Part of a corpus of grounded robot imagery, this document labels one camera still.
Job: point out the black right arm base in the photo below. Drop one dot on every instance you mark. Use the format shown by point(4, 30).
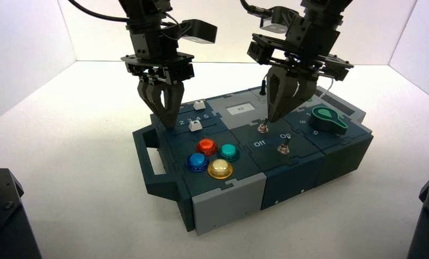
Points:
point(428, 225)

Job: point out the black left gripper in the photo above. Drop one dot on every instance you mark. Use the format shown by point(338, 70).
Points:
point(160, 68)

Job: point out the green rotary knob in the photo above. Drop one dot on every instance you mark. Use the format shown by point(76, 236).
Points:
point(325, 121)

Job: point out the dark teal grey control box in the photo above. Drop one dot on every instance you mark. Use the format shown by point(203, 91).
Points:
point(293, 178)

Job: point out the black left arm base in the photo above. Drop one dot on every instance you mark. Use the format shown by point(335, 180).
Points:
point(7, 221)

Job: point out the yellow round push button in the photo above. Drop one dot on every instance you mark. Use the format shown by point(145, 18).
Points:
point(220, 167)

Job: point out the metal toggle switch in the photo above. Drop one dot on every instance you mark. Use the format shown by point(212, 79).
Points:
point(283, 149)
point(263, 128)

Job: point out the small white display screen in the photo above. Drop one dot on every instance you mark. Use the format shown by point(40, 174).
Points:
point(241, 108)

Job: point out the white slider knob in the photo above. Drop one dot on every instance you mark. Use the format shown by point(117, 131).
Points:
point(199, 105)
point(194, 126)

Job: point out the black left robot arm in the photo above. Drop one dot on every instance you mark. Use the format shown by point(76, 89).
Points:
point(146, 16)

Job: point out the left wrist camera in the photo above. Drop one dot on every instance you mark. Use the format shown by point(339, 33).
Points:
point(199, 30)

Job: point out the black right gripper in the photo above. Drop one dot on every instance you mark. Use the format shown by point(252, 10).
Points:
point(310, 44)

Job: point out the blue round push button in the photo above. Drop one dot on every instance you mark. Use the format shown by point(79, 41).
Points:
point(197, 160)

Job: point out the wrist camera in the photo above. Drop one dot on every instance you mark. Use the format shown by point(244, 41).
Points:
point(274, 23)
point(199, 30)

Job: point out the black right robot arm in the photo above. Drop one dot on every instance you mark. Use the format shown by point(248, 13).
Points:
point(325, 8)

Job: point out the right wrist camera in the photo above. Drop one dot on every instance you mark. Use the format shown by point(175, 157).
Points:
point(274, 23)

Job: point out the red round push button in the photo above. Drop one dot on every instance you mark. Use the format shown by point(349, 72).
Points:
point(206, 144)

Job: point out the teal round push button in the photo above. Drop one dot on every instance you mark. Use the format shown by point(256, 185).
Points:
point(229, 150)

